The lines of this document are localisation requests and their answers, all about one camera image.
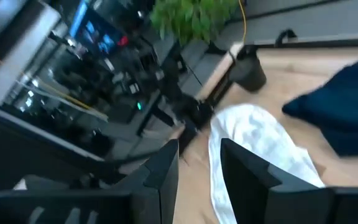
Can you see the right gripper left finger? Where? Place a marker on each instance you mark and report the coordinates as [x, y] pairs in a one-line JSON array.
[[157, 189]]

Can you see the lit blue computer screen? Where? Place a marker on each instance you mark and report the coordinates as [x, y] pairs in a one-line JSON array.
[[96, 32]]

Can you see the leafy green potted plant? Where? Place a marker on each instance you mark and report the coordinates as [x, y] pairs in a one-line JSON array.
[[194, 18]]

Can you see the navy blue cloth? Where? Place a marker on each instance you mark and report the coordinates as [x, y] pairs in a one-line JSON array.
[[343, 105]]

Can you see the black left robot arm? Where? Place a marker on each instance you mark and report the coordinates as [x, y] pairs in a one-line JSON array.
[[194, 112]]

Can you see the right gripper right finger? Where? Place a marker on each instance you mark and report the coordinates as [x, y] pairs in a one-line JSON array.
[[253, 193]]

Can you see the black computer mouse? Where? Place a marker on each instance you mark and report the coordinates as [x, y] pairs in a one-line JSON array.
[[139, 105]]

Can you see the white plaid towel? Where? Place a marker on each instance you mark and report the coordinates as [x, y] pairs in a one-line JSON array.
[[259, 133]]

